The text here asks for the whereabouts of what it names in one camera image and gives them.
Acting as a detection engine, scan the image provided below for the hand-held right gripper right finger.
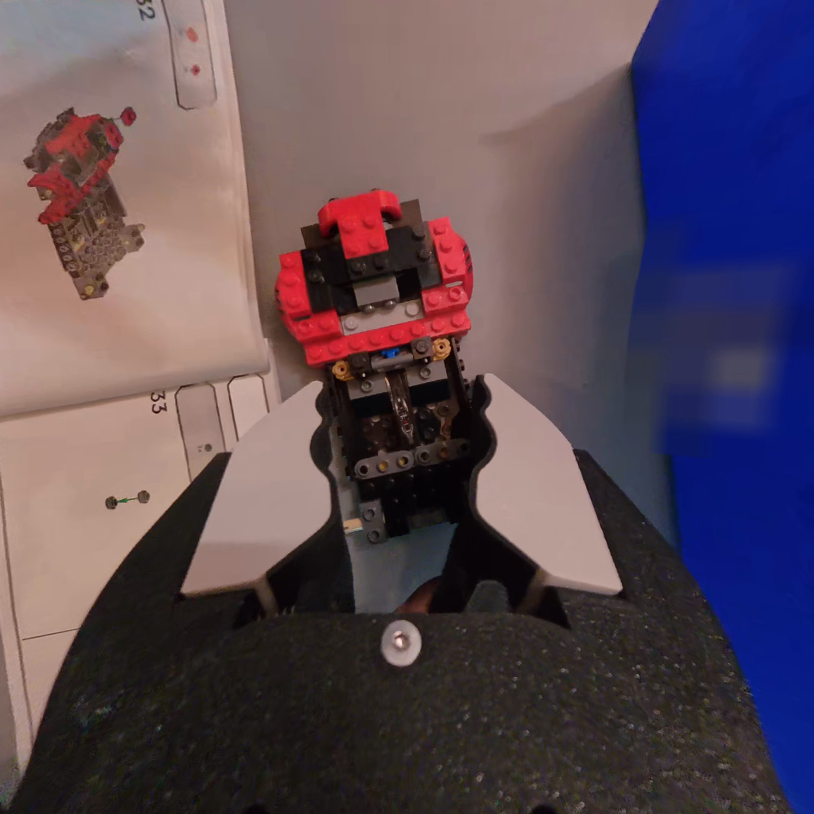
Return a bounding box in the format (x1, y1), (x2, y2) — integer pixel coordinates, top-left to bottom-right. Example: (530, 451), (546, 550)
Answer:
(469, 374), (624, 613)

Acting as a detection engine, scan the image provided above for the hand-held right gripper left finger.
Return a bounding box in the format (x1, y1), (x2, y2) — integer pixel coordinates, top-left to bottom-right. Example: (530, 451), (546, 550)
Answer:
(181, 380), (342, 615)

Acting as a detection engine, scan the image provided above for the red and black lego car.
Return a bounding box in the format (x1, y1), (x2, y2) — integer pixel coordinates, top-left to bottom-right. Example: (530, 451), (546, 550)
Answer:
(275, 191), (479, 548)

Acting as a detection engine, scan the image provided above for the lego instruction booklet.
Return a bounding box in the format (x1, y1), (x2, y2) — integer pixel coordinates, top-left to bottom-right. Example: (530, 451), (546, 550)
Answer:
(0, 0), (282, 784)

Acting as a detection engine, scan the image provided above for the person's right hand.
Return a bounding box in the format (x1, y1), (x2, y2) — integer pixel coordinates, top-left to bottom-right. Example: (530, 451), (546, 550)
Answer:
(397, 577), (441, 615)

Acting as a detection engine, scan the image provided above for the blue divided storage bin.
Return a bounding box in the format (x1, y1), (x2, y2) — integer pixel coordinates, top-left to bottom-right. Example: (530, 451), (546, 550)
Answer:
(626, 0), (814, 814)

